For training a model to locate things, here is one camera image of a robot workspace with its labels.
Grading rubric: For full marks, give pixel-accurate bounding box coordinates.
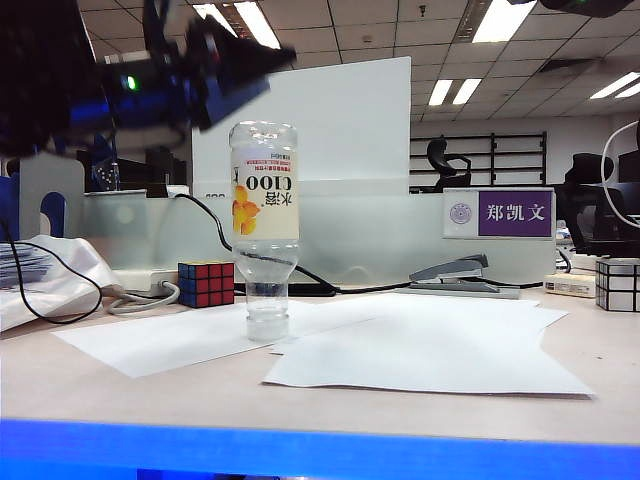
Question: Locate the black flat monitor base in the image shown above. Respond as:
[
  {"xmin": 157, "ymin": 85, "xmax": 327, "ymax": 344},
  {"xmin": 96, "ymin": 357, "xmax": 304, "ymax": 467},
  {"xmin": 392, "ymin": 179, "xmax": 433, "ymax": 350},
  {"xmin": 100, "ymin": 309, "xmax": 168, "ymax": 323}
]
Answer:
[{"xmin": 233, "ymin": 281, "xmax": 337, "ymax": 298}]

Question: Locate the thick black monitor cable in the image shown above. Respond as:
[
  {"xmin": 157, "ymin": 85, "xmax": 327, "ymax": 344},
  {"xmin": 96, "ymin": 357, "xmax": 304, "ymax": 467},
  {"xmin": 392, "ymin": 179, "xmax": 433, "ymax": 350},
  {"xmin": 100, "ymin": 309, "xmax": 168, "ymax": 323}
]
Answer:
[{"xmin": 173, "ymin": 193, "xmax": 546, "ymax": 296}]

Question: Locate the frosted glass desk partition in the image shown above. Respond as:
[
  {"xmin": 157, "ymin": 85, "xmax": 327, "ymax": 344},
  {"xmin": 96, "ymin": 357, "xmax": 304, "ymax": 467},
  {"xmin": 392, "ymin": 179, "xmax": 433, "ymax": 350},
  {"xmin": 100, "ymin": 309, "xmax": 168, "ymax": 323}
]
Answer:
[{"xmin": 82, "ymin": 188, "xmax": 557, "ymax": 290}]

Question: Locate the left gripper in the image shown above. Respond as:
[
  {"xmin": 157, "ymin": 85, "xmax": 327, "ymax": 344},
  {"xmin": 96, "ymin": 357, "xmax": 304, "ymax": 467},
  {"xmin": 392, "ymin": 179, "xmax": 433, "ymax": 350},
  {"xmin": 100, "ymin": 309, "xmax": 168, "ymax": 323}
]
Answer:
[{"xmin": 99, "ymin": 0, "xmax": 297, "ymax": 151}]

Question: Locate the purple and white name plate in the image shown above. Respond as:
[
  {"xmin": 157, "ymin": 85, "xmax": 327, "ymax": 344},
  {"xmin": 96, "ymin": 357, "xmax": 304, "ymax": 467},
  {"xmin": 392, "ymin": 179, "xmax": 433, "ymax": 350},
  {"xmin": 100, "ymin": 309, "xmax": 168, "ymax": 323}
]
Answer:
[{"xmin": 442, "ymin": 188, "xmax": 555, "ymax": 240}]

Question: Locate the white curved cable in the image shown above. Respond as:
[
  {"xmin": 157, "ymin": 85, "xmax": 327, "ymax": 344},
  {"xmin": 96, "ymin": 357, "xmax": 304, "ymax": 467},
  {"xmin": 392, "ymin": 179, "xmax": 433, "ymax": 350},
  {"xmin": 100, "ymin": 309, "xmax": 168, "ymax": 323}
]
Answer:
[{"xmin": 599, "ymin": 121, "xmax": 640, "ymax": 231}]

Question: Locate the white computer monitor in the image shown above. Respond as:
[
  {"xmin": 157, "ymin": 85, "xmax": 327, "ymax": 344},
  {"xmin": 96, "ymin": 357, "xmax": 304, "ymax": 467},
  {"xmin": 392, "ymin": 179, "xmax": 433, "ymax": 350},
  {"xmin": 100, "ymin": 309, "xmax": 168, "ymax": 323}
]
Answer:
[{"xmin": 191, "ymin": 56, "xmax": 412, "ymax": 199}]

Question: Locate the grey power strip cable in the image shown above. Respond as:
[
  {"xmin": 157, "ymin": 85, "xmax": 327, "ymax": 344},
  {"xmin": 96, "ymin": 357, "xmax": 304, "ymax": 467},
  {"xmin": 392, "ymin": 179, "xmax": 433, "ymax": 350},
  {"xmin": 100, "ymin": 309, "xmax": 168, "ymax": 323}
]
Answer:
[{"xmin": 106, "ymin": 280, "xmax": 182, "ymax": 317}]

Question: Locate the dark cabinet row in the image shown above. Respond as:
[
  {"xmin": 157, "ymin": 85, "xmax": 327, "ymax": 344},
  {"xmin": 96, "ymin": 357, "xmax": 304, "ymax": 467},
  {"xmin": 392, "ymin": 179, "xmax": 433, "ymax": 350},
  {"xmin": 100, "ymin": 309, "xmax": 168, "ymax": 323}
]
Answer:
[{"xmin": 76, "ymin": 145, "xmax": 190, "ymax": 195}]

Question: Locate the white printed plastic bag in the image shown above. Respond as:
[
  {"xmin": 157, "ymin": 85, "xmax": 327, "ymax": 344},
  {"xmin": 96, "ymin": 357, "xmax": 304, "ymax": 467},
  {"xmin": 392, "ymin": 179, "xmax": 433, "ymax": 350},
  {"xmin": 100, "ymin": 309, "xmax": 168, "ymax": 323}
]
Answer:
[{"xmin": 0, "ymin": 234, "xmax": 124, "ymax": 335}]

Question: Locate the black shelf rack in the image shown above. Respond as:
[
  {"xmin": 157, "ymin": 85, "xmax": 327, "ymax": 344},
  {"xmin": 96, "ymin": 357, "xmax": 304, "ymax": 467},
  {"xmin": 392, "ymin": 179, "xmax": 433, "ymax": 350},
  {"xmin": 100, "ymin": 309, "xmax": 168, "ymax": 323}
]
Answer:
[{"xmin": 410, "ymin": 131, "xmax": 548, "ymax": 194}]

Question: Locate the grey flat plate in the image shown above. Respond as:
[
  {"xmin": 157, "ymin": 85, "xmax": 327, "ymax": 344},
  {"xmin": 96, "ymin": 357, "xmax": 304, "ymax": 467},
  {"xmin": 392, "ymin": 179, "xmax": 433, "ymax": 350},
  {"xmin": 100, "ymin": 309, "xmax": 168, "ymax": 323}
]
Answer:
[{"xmin": 399, "ymin": 283, "xmax": 523, "ymax": 301}]

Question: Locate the white power strip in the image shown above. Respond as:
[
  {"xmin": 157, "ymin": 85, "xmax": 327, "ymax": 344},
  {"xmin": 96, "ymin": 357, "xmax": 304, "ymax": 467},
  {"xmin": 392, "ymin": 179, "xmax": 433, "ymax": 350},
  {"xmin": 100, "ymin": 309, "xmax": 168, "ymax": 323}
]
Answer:
[{"xmin": 112, "ymin": 269, "xmax": 181, "ymax": 294}]

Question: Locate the grey metal bookend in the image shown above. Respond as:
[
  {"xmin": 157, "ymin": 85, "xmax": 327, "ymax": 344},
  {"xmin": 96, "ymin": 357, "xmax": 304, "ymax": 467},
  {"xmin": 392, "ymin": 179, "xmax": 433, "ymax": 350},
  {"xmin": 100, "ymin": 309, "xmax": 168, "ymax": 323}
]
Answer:
[{"xmin": 19, "ymin": 152, "xmax": 87, "ymax": 241}]

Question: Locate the black mesh office chair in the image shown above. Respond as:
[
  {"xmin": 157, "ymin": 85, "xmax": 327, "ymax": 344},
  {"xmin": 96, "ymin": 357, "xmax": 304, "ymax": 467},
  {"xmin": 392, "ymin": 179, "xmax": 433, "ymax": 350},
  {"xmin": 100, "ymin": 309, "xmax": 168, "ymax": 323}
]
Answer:
[{"xmin": 553, "ymin": 152, "xmax": 640, "ymax": 259}]

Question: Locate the stack of printed papers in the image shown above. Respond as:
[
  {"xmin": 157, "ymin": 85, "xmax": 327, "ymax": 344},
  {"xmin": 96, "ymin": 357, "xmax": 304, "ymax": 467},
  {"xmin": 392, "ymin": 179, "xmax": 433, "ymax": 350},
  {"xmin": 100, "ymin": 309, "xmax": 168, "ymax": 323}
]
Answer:
[{"xmin": 0, "ymin": 243, "xmax": 56, "ymax": 292}]

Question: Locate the grey stapler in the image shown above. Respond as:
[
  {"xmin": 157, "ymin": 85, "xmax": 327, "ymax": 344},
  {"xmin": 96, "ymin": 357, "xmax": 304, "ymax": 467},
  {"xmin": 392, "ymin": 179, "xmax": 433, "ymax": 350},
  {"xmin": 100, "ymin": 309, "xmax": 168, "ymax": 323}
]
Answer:
[{"xmin": 409, "ymin": 253, "xmax": 501, "ymax": 294}]

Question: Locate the blue edge strip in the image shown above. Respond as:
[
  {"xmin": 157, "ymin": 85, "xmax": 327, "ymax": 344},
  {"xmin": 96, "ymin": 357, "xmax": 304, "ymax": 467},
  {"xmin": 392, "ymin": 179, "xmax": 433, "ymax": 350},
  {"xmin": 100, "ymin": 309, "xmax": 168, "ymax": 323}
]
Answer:
[{"xmin": 0, "ymin": 418, "xmax": 640, "ymax": 480}]

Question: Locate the white paper sheet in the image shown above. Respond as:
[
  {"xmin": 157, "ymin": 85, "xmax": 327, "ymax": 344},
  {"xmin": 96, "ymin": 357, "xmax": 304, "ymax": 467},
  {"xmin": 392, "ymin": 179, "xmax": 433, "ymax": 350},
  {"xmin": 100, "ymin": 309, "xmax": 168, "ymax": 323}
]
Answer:
[
  {"xmin": 272, "ymin": 298, "xmax": 570, "ymax": 357},
  {"xmin": 52, "ymin": 298, "xmax": 386, "ymax": 380},
  {"xmin": 261, "ymin": 319, "xmax": 596, "ymax": 400}
]

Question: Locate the clear plastic bottle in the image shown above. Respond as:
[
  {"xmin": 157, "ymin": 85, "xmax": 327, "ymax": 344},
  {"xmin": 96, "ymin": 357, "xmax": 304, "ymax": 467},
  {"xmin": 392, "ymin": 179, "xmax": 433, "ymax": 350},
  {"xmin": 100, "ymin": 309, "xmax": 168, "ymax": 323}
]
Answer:
[{"xmin": 228, "ymin": 119, "xmax": 300, "ymax": 343}]

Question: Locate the silver mirror cube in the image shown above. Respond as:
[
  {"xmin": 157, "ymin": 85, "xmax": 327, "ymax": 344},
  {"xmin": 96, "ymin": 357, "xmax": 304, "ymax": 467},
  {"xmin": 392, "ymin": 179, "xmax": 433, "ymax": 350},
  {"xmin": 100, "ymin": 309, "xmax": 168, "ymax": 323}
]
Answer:
[{"xmin": 594, "ymin": 257, "xmax": 640, "ymax": 313}]

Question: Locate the thin black cable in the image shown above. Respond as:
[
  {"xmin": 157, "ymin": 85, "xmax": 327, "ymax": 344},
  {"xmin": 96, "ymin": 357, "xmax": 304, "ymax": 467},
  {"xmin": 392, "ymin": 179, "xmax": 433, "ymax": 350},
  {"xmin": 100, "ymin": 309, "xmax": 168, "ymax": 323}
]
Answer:
[{"xmin": 0, "ymin": 218, "xmax": 105, "ymax": 326}]

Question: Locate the colourful Rubik's cube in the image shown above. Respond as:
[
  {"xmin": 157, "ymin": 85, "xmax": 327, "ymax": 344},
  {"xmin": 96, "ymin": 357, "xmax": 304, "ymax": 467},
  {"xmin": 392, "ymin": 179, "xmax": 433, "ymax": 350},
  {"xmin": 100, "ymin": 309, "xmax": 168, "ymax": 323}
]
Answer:
[{"xmin": 177, "ymin": 261, "xmax": 236, "ymax": 309}]

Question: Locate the blue glass trophy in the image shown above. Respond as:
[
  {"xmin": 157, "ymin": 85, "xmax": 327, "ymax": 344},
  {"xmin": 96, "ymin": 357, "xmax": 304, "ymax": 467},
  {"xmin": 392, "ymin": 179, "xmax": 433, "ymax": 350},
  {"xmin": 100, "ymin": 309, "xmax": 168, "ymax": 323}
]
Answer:
[{"xmin": 92, "ymin": 134, "xmax": 121, "ymax": 194}]

